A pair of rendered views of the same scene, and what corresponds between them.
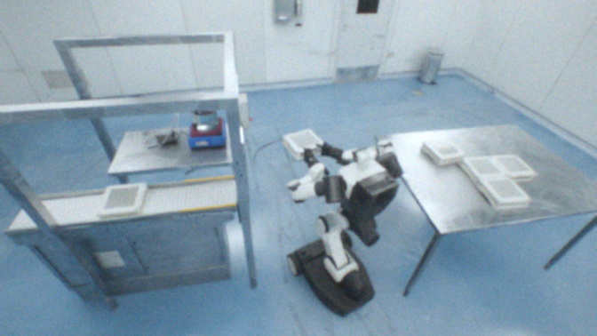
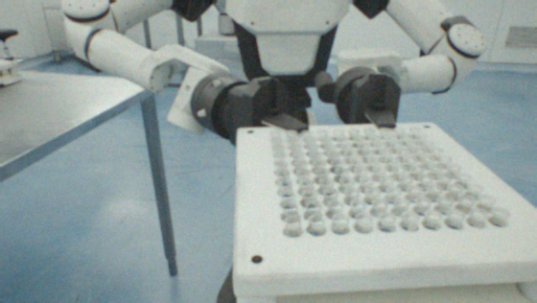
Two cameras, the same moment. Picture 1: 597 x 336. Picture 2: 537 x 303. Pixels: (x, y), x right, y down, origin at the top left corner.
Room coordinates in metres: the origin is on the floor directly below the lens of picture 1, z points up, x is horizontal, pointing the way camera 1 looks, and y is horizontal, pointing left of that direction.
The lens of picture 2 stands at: (2.16, 0.01, 1.26)
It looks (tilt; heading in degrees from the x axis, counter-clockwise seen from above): 27 degrees down; 207
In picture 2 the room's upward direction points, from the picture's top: straight up
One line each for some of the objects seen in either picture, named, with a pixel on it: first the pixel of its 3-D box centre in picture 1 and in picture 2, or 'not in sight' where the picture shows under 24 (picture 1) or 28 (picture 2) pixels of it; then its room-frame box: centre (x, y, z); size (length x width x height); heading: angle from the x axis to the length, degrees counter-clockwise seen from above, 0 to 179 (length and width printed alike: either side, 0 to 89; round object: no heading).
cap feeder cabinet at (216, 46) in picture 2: not in sight; (241, 79); (-0.63, -1.65, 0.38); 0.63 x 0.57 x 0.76; 107
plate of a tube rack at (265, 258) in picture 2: (304, 140); (365, 182); (1.85, -0.04, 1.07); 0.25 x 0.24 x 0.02; 120
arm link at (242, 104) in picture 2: (330, 151); (244, 115); (1.74, -0.24, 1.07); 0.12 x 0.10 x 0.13; 63
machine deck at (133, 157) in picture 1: (177, 148); not in sight; (1.32, 0.69, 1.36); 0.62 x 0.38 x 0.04; 102
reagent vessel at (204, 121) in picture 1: (203, 110); not in sight; (1.40, 0.52, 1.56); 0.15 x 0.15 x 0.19
